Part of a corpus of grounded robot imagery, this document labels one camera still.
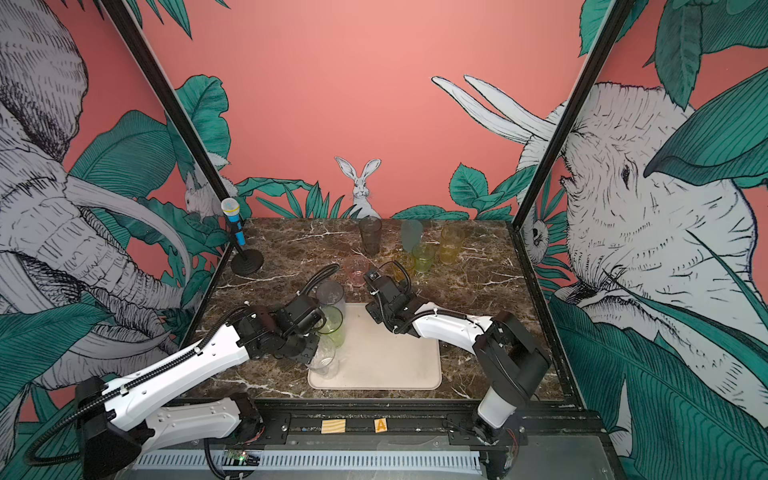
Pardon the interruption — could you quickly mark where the clear faceted glass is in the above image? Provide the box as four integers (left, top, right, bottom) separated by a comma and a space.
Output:
307, 335, 340, 379

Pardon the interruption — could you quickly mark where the light green tall glass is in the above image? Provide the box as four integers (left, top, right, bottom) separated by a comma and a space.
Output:
318, 306, 346, 348

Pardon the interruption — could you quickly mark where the beige plastic tray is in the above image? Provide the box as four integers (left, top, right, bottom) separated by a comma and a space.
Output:
308, 303, 442, 391

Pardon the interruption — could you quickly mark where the blue tall plastic glass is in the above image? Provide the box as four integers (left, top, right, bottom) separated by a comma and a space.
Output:
316, 279, 346, 314

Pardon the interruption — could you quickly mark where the frosted teal textured glass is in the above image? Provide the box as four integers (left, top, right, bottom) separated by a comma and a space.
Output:
400, 219, 423, 253

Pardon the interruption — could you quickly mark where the dark grey tall glass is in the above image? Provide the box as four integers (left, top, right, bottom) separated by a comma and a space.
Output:
358, 217, 382, 256

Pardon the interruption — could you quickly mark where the tall yellow glass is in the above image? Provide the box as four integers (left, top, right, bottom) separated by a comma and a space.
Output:
438, 223, 465, 264

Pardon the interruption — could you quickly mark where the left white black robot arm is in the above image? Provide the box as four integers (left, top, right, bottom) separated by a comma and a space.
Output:
24, 293, 326, 479

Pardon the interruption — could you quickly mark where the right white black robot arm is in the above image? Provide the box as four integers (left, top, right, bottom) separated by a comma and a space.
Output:
364, 270, 550, 431

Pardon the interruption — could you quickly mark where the short yellow glass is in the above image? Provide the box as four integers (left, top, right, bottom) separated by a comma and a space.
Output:
394, 251, 415, 276

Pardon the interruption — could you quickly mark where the pink short glass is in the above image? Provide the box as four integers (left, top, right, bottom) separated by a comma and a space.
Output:
342, 256, 370, 286

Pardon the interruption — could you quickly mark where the short green glass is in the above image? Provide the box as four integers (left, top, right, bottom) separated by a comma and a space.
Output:
411, 243, 437, 273

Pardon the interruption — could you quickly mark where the microphone on black stand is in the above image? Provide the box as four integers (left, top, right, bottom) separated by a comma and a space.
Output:
221, 197, 264, 276

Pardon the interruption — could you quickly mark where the orange letter A tag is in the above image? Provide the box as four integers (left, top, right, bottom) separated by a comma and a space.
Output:
374, 418, 388, 433

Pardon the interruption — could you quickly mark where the white ventilated strip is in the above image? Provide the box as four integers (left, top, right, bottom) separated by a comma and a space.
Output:
132, 450, 483, 474

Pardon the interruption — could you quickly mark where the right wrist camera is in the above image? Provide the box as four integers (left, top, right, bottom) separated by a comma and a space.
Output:
364, 268, 383, 300

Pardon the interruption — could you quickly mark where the wooden block on rail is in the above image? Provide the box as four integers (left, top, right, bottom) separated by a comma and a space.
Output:
321, 419, 347, 435

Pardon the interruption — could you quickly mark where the black front rail base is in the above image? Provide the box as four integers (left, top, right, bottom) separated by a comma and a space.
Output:
98, 395, 625, 480

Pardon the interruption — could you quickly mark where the right black frame post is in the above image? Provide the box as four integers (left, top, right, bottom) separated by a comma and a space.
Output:
510, 0, 634, 232

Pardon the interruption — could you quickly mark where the black frame post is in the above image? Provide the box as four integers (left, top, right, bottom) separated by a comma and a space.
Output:
510, 0, 634, 232
101, 0, 230, 200

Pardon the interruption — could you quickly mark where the left black frame post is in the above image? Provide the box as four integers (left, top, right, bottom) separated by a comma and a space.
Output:
101, 0, 230, 200

